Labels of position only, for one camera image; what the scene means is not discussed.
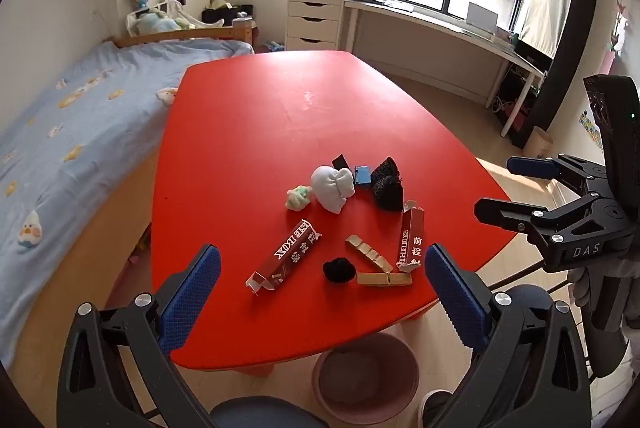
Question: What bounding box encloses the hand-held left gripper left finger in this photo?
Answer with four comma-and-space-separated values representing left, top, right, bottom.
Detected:
56, 244, 222, 428

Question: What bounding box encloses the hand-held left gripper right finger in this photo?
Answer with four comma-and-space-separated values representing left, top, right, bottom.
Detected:
424, 243, 593, 428

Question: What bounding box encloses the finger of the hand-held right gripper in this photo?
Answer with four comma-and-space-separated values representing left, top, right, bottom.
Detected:
474, 191, 628, 249
506, 153, 608, 196

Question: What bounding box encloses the red cardboard box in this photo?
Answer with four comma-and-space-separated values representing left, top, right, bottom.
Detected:
396, 201, 426, 272
245, 219, 323, 295

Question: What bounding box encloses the plain wooden block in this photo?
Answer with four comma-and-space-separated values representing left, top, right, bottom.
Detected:
356, 272, 413, 287

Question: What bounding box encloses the black fuzzy ball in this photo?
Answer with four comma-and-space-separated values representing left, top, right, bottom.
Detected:
322, 258, 357, 284

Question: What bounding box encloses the black mesh bag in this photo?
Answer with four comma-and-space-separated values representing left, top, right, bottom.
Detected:
370, 155, 405, 212

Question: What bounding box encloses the pink plastic bin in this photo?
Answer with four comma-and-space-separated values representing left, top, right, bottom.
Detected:
312, 333, 420, 421

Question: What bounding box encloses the white cloth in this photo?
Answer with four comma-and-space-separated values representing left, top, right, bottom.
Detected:
310, 165, 356, 214

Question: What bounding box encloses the person's right hand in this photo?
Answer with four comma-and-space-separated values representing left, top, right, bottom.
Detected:
567, 264, 595, 315

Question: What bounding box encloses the person's right leg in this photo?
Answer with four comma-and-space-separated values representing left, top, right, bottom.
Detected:
492, 284, 553, 309

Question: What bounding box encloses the person's leg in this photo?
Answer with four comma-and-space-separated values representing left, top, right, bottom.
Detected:
492, 284, 553, 309
209, 397, 326, 428

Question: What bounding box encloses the notched wooden piece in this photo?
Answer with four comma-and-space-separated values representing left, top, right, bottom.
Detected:
345, 234, 394, 273

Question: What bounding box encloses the white slipper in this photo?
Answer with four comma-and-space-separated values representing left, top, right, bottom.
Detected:
421, 389, 453, 428

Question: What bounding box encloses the person's left leg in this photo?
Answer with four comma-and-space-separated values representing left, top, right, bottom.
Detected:
209, 397, 326, 428

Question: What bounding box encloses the black chair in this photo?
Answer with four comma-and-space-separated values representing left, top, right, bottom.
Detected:
492, 258, 633, 379

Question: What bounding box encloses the white long desk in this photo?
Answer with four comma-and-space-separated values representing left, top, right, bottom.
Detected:
342, 0, 546, 138

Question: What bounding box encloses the bed with blue sheet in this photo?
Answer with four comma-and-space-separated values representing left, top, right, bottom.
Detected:
0, 39, 254, 359

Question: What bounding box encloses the white drawer unit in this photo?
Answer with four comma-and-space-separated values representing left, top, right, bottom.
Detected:
286, 0, 346, 53

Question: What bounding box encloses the pile of stuffed toys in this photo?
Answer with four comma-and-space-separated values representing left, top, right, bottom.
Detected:
126, 7, 197, 35

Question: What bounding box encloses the wooden bed frame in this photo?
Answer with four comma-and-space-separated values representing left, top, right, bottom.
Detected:
107, 19, 253, 55

